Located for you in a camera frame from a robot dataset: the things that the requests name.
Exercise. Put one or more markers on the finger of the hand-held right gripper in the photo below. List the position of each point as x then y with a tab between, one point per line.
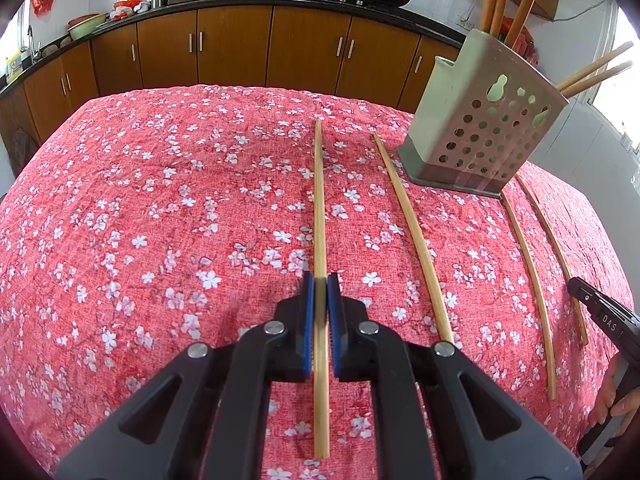
579	287

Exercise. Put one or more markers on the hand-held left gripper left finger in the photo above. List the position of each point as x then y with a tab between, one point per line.
308	325

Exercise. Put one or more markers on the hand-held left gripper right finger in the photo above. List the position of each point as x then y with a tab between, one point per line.
334	325

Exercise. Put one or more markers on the green perforated chopstick holder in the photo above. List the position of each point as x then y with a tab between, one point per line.
480	125

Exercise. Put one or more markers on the person's right hand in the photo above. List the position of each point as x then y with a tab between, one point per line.
607	390

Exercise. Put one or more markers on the wooden base cabinets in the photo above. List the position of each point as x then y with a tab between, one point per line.
230	50

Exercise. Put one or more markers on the black kitchen countertop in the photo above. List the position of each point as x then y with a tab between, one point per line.
250	0

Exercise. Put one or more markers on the red and white bags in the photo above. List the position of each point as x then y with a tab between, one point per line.
129	7

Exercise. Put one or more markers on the green basin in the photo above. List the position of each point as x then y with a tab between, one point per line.
86	29

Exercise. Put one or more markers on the red basin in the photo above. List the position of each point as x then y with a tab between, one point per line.
82	19

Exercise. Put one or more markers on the yellow detergent bottle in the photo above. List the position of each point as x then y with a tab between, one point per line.
14	67

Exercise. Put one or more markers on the sink faucet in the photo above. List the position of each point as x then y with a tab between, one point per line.
31	42

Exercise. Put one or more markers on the window with white frame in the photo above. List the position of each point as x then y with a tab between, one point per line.
620	110

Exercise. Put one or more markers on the white wall socket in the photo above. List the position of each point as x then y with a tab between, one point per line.
466	24

